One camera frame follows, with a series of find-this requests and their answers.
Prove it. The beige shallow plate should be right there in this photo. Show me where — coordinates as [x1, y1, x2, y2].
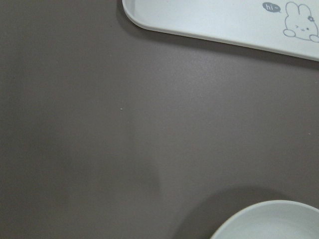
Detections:
[211, 200, 319, 239]

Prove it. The cream rabbit tray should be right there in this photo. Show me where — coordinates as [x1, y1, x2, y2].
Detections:
[122, 0, 319, 61]

